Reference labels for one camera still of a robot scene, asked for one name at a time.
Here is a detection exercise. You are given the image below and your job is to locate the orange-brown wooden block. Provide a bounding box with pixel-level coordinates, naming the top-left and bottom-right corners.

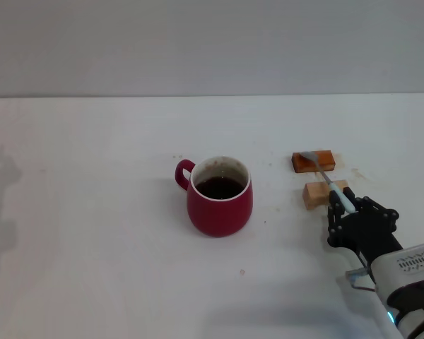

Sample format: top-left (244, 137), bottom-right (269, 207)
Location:
top-left (291, 150), bottom-right (336, 174)

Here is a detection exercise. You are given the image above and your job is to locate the right wrist camera housing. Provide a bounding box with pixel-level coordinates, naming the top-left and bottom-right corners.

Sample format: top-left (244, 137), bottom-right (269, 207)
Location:
top-left (371, 239), bottom-right (424, 319)

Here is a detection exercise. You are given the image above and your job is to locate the light wooden arch block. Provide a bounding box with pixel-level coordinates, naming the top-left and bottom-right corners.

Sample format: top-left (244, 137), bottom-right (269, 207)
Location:
top-left (302, 179), bottom-right (350, 211)

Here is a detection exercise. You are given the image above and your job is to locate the red ceramic coffee cup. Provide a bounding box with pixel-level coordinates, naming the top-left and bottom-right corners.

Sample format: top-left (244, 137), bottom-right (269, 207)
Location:
top-left (175, 155), bottom-right (254, 238)

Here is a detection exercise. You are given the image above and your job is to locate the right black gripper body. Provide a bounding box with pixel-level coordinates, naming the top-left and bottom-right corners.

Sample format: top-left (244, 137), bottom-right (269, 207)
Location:
top-left (328, 211), bottom-right (404, 283)

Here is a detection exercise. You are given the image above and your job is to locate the metal spoon light blue handle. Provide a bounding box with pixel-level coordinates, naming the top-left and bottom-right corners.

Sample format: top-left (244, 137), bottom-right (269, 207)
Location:
top-left (300, 150), bottom-right (356, 213)

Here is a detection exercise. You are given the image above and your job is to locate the right gripper cable with plug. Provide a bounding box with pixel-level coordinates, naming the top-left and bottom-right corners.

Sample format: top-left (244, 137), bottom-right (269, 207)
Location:
top-left (345, 267), bottom-right (376, 292)

